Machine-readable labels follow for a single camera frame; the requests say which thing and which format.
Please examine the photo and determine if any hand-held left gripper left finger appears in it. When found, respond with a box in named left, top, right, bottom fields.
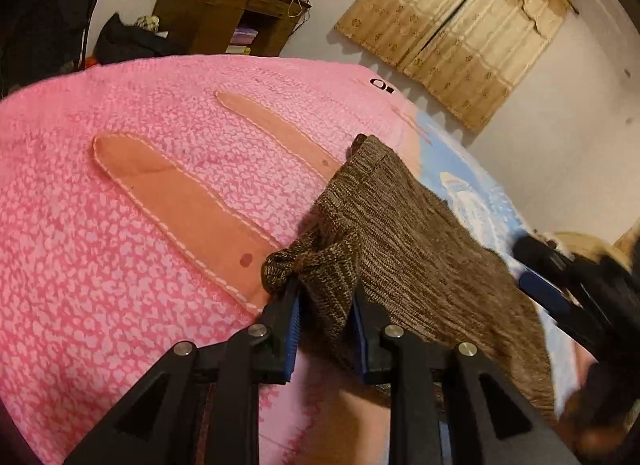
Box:
left=62, top=277, right=303, bottom=465

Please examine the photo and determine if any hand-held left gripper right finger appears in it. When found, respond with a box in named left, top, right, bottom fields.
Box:
left=352, top=290, right=583, bottom=465

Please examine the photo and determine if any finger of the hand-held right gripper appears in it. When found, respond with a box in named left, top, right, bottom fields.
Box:
left=514, top=236, right=577, bottom=272
left=517, top=267, right=608, bottom=353

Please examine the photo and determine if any brown knit sweater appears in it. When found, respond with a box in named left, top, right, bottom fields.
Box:
left=262, top=134, right=561, bottom=428

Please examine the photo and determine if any cream headboard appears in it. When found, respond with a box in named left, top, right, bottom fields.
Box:
left=550, top=230, right=640, bottom=266

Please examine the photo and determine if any beige patterned curtain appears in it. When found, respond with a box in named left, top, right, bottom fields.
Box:
left=334, top=0, right=493, bottom=72
left=397, top=0, right=574, bottom=134

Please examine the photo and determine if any pink and blue printed blanket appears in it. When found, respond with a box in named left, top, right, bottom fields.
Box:
left=0, top=55, right=596, bottom=465

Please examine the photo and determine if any black bag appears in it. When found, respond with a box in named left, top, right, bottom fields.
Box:
left=94, top=14, right=186, bottom=66

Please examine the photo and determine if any dark wooden desk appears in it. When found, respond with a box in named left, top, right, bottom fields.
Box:
left=151, top=0, right=312, bottom=58

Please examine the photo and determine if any black suitcase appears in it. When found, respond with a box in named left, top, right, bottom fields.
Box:
left=0, top=0, right=114, bottom=96

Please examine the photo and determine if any white cable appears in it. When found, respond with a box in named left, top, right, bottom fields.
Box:
left=284, top=0, right=312, bottom=22

